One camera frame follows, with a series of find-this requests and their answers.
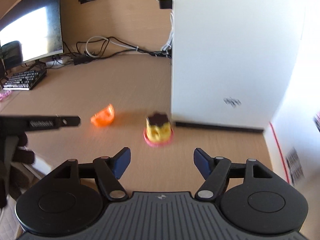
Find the black keyboard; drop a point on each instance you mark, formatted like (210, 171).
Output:
(25, 80)

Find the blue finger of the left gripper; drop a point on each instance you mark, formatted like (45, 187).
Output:
(24, 123)

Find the white computer case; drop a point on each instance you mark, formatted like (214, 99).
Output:
(232, 60)

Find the black desk gadget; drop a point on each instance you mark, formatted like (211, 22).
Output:
(11, 55)

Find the orange plastic toy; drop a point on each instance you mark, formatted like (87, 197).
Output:
(104, 117)

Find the yellow duck toy black hat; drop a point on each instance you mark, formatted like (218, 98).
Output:
(158, 131)

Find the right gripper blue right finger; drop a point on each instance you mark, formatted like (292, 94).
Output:
(215, 172)

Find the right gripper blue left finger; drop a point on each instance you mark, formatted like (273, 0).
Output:
(108, 172)

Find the white cardboard box red print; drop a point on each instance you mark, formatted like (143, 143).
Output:
(292, 135)

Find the computer monitor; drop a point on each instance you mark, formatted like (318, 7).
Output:
(36, 24)

